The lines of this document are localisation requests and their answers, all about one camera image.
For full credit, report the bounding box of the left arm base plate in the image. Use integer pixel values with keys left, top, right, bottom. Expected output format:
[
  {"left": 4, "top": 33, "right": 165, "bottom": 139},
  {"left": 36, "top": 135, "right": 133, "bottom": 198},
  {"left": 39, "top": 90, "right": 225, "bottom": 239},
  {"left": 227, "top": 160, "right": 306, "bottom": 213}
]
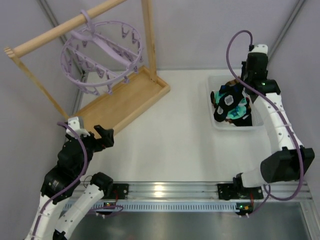
[{"left": 109, "top": 183, "right": 130, "bottom": 200}]

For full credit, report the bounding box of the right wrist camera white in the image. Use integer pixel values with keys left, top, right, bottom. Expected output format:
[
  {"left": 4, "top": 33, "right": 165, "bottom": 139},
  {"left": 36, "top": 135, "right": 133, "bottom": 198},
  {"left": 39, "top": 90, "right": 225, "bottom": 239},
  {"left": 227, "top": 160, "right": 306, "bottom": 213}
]
[{"left": 249, "top": 44, "right": 269, "bottom": 55}]

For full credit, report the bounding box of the black white striped sock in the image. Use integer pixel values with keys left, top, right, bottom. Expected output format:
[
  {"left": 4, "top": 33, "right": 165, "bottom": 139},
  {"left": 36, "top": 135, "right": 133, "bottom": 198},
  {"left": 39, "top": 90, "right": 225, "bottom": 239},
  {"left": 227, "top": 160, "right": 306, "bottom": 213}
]
[{"left": 232, "top": 113, "right": 253, "bottom": 127}]

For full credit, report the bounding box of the aluminium mounting rail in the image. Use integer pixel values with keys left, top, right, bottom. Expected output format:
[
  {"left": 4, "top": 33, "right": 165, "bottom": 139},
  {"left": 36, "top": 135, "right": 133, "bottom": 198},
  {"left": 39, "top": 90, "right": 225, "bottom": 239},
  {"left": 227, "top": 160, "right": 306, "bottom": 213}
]
[{"left": 72, "top": 181, "right": 313, "bottom": 201}]

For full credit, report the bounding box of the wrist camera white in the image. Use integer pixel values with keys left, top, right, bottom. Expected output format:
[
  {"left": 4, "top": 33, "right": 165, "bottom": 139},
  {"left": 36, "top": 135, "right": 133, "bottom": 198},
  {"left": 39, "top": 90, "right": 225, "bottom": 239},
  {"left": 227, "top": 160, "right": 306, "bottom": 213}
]
[
  {"left": 249, "top": 44, "right": 269, "bottom": 55},
  {"left": 67, "top": 116, "right": 90, "bottom": 137}
]

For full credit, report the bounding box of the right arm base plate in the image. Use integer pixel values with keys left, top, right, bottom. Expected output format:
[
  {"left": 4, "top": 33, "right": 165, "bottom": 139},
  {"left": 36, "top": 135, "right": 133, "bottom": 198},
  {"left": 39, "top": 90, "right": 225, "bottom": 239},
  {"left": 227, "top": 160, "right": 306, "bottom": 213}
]
[{"left": 217, "top": 183, "right": 264, "bottom": 201}]

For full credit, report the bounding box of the mint green sock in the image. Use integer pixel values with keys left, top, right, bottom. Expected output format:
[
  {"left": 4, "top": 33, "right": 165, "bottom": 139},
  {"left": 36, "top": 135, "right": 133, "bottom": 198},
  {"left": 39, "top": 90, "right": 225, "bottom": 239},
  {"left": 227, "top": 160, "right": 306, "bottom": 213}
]
[{"left": 211, "top": 91, "right": 251, "bottom": 120}]

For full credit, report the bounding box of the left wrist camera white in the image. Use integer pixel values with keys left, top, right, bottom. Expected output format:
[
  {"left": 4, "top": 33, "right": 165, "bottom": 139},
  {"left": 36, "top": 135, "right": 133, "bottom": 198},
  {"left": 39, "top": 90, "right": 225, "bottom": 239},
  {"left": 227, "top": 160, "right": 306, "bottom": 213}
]
[{"left": 67, "top": 116, "right": 90, "bottom": 137}]

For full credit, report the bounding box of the purple round clip hanger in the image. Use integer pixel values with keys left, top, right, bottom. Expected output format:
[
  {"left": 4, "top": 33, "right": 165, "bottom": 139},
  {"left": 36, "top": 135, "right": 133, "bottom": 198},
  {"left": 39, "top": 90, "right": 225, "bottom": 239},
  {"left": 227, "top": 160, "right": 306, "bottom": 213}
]
[{"left": 60, "top": 10, "right": 143, "bottom": 96}]

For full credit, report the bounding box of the white slotted cable duct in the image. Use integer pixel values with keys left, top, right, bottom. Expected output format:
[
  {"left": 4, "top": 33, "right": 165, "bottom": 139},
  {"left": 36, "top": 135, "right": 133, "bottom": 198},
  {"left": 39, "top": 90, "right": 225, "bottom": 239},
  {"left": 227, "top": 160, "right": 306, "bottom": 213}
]
[{"left": 63, "top": 202, "right": 253, "bottom": 213}]

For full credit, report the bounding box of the wooden hanging rack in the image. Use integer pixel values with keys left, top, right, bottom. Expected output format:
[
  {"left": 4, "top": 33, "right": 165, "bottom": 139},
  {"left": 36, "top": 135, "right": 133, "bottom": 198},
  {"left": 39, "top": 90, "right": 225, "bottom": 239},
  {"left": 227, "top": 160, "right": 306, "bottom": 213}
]
[{"left": 4, "top": 0, "right": 171, "bottom": 134}]

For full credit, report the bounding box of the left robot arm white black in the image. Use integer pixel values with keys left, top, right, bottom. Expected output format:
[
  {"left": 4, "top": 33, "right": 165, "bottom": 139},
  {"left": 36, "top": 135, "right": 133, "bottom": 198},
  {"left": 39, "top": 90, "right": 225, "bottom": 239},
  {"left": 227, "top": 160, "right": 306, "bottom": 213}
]
[{"left": 26, "top": 122, "right": 114, "bottom": 240}]

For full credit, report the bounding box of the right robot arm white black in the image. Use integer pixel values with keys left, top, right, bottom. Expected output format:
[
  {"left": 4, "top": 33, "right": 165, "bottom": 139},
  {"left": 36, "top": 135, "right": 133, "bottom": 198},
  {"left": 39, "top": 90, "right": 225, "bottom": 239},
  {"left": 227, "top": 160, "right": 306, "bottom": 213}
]
[{"left": 236, "top": 50, "right": 315, "bottom": 188}]

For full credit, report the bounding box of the black sport sock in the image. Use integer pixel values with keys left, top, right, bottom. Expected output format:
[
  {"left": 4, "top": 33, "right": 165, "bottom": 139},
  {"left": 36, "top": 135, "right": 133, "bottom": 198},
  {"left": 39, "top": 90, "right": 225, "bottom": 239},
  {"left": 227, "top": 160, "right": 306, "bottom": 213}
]
[
  {"left": 213, "top": 105, "right": 232, "bottom": 123},
  {"left": 218, "top": 83, "right": 245, "bottom": 112}
]

